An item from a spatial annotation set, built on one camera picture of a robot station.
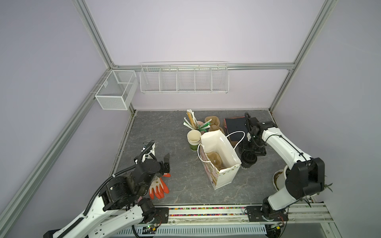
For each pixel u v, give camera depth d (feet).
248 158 2.67
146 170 1.42
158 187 2.65
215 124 3.56
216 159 3.01
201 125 3.19
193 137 2.94
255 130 2.03
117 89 3.34
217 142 2.66
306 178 1.45
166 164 1.92
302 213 2.49
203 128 3.08
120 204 1.35
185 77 3.28
